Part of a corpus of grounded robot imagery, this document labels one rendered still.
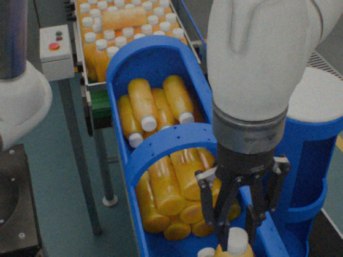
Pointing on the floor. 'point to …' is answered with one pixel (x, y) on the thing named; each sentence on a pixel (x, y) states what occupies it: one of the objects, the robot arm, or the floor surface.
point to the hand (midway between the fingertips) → (237, 229)
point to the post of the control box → (79, 153)
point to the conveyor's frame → (99, 124)
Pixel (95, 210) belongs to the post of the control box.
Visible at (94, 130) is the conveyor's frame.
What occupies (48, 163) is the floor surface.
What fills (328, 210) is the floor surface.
